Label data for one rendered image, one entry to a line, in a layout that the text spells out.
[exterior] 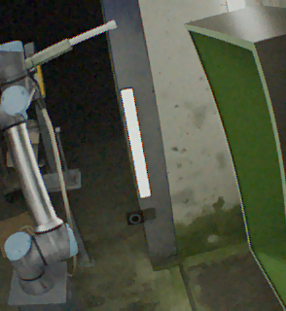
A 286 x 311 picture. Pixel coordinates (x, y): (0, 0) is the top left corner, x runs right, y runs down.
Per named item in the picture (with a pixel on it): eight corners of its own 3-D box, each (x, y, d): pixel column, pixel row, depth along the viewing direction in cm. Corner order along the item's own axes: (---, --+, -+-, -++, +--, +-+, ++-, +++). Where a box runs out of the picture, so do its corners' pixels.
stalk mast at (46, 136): (90, 259, 261) (34, 41, 192) (90, 263, 256) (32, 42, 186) (83, 259, 261) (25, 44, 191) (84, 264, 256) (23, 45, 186)
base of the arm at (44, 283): (18, 296, 142) (10, 282, 137) (22, 271, 159) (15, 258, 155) (53, 294, 143) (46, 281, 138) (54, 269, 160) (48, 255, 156)
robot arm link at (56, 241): (45, 260, 154) (-9, 109, 147) (77, 249, 161) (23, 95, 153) (50, 269, 140) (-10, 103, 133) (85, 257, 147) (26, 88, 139)
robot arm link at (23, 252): (13, 264, 150) (-1, 236, 142) (42, 254, 156) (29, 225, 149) (19, 283, 137) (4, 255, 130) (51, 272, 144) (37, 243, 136)
